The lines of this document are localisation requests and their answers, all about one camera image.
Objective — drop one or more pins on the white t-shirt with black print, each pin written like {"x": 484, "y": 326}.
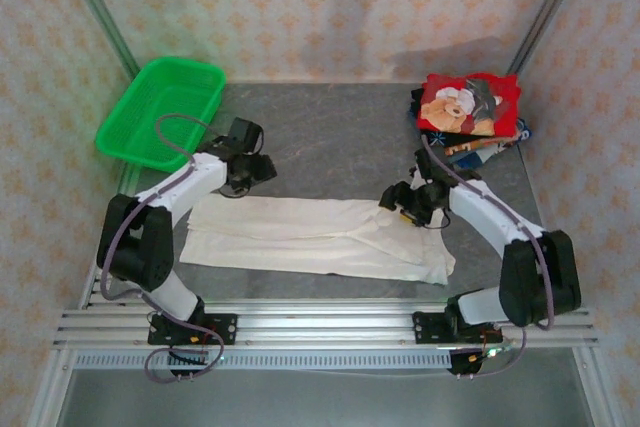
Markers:
{"x": 300, "y": 242}

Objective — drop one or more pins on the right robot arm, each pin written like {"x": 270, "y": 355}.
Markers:
{"x": 540, "y": 277}

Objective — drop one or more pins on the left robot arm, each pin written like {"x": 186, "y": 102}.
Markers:
{"x": 135, "y": 247}

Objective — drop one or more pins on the red Santa bear cushion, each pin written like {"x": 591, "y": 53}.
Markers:
{"x": 437, "y": 138}

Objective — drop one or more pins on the brown printed t-shirt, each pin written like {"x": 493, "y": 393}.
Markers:
{"x": 465, "y": 147}

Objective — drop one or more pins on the red bear print t-shirt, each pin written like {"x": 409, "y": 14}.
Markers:
{"x": 450, "y": 107}

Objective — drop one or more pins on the green plastic basket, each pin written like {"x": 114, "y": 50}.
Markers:
{"x": 165, "y": 107}

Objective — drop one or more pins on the aluminium base rail beam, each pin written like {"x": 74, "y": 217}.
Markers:
{"x": 325, "y": 322}

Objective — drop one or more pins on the aluminium frame post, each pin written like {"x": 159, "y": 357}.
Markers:
{"x": 550, "y": 2}
{"x": 95, "y": 7}

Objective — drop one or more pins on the aluminium frame leg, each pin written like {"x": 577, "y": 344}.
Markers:
{"x": 595, "y": 392}
{"x": 47, "y": 392}

